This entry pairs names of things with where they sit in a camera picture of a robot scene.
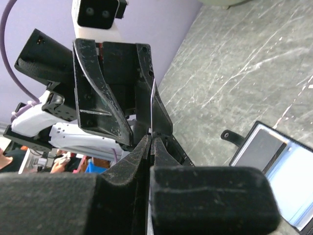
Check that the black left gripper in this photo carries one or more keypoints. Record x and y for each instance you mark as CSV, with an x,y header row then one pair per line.
x,y
104,90

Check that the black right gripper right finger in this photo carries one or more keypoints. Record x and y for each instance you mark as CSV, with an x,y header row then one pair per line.
x,y
214,200

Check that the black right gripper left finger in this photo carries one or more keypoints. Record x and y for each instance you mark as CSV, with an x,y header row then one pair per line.
x,y
114,202

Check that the thin grey card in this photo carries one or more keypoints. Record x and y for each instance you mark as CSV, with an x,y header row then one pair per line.
x,y
152,99

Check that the black leather card holder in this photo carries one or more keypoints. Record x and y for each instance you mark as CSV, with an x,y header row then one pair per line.
x,y
290,177

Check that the black VIP card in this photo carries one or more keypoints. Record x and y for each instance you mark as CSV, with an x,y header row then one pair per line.
x,y
260,150

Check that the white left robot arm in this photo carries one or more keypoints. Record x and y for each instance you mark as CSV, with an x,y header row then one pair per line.
x,y
53,122

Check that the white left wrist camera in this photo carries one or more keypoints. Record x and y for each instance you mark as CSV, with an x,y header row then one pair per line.
x,y
94,19

